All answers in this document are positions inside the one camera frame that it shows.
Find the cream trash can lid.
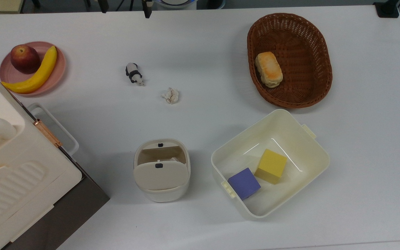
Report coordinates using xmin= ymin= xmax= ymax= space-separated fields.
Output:
xmin=133 ymin=161 xmax=190 ymax=191

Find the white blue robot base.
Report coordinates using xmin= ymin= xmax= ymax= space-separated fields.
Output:
xmin=154 ymin=0 xmax=198 ymax=10

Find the cream trash can body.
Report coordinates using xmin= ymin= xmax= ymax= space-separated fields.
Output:
xmin=133 ymin=139 xmax=191 ymax=203

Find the small panda toy figure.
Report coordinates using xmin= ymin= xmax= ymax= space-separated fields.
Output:
xmin=125 ymin=62 xmax=145 ymax=86

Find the pink round plate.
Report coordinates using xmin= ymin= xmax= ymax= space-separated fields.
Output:
xmin=0 ymin=41 xmax=67 ymax=97

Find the crumpled white paper ball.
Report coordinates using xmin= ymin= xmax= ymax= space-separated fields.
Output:
xmin=161 ymin=87 xmax=180 ymax=105

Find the yellow banana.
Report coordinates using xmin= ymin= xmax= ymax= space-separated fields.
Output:
xmin=1 ymin=46 xmax=58 ymax=94

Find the red apple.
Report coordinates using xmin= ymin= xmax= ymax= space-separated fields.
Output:
xmin=10 ymin=44 xmax=41 ymax=74

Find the toasted bread loaf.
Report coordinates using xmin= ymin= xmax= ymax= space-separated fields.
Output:
xmin=255 ymin=51 xmax=284 ymax=88

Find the brown wicker basket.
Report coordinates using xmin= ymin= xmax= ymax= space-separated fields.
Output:
xmin=247 ymin=13 xmax=333 ymax=109

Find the yellow foam cube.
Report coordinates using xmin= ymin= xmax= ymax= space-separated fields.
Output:
xmin=254 ymin=149 xmax=288 ymax=185

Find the purple foam cube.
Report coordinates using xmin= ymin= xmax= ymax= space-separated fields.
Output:
xmin=228 ymin=168 xmax=261 ymax=200

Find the cream countertop oven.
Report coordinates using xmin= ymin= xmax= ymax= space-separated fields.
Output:
xmin=0 ymin=62 xmax=82 ymax=250

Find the cream plastic bin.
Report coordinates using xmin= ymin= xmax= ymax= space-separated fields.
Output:
xmin=211 ymin=109 xmax=331 ymax=219

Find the black table clamp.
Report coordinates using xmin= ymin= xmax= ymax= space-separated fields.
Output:
xmin=373 ymin=0 xmax=400 ymax=18

